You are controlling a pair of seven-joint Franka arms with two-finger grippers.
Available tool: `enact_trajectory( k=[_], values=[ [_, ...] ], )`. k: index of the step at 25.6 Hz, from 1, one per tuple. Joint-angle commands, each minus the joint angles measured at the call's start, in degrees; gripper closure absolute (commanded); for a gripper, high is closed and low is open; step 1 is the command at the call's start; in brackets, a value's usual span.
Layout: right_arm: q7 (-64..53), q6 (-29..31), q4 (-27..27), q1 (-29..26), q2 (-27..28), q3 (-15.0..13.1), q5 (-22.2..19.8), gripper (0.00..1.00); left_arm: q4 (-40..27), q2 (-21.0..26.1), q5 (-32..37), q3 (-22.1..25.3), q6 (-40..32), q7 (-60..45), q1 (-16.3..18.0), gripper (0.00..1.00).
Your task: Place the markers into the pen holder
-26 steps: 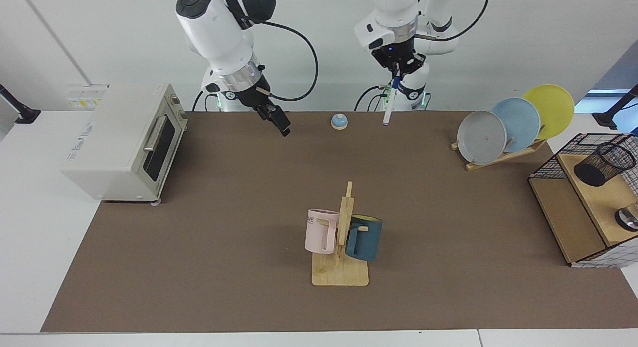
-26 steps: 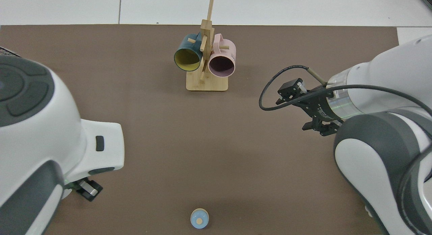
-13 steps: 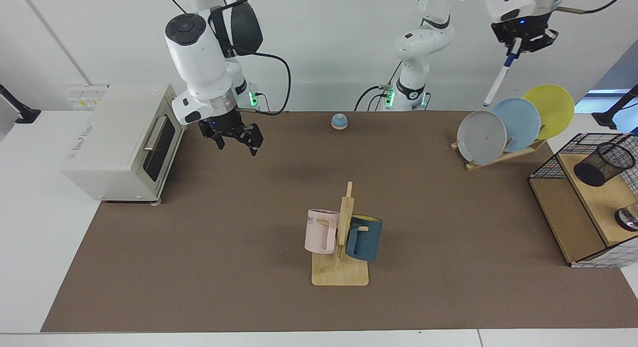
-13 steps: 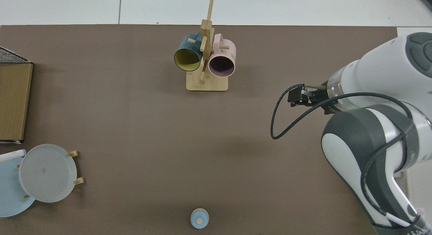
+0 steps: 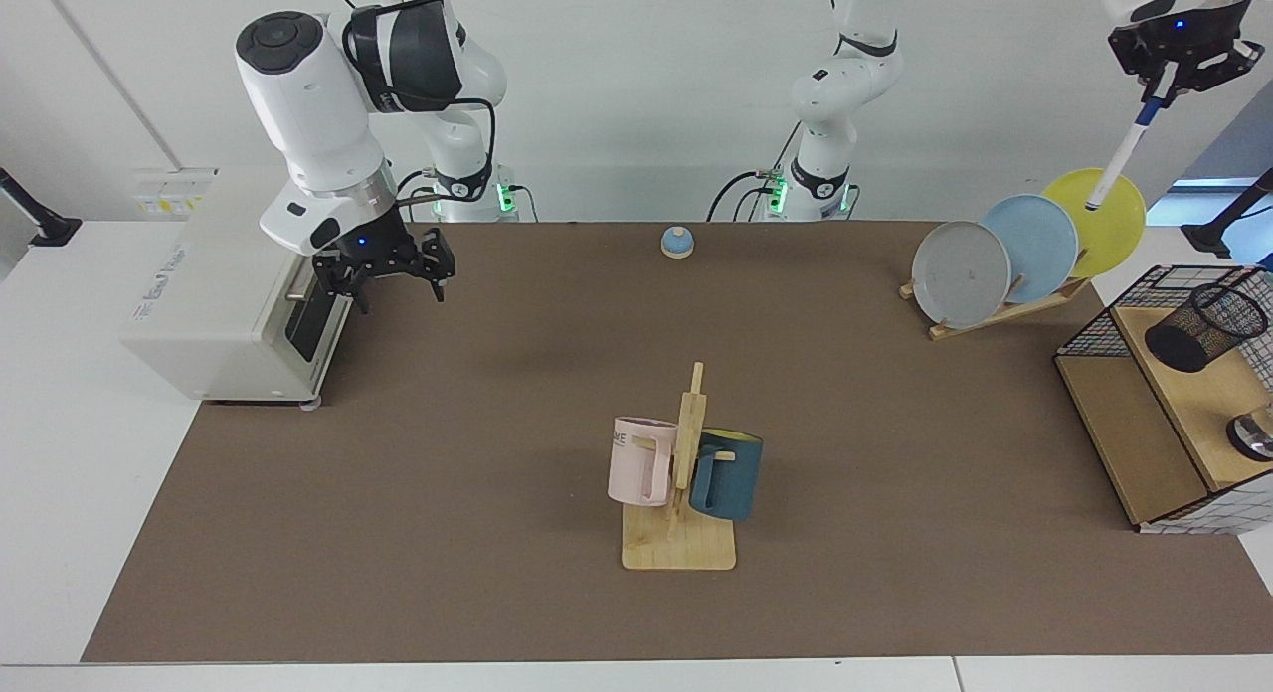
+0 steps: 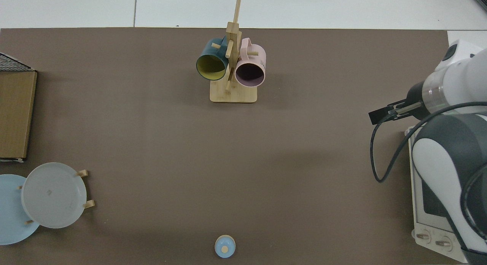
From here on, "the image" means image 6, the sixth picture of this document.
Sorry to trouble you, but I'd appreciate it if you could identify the pale toaster oven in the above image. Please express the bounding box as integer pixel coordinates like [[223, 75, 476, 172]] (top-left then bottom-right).
[[404, 126, 472, 264]]

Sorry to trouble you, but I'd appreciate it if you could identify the pink cup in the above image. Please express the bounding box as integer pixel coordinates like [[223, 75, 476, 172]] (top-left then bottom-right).
[[234, 38, 266, 88]]

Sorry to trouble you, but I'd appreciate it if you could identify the wooden cup stand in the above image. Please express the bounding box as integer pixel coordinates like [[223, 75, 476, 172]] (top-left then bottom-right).
[[210, 0, 258, 104]]

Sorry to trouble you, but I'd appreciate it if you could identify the dark teal cup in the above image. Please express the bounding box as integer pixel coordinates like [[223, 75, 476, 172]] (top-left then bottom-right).
[[196, 37, 230, 81]]

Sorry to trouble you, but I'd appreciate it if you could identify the brown table cloth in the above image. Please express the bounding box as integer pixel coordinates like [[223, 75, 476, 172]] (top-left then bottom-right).
[[0, 27, 450, 265]]

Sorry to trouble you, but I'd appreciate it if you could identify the wooden plate rack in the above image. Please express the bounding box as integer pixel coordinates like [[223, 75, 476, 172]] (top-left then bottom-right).
[[18, 169, 95, 225]]

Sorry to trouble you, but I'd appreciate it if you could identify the grey plate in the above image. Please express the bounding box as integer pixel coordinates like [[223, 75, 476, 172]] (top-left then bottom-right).
[[21, 162, 88, 229]]

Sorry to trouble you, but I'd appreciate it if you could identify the light blue plate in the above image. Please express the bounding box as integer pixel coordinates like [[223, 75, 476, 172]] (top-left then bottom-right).
[[0, 174, 40, 245]]

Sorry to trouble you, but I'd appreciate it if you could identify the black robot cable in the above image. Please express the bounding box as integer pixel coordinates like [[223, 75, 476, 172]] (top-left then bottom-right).
[[370, 101, 487, 183]]

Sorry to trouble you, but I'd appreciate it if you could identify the wire basket with wooden floor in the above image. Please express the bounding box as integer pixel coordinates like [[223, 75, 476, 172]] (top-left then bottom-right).
[[0, 53, 38, 163]]

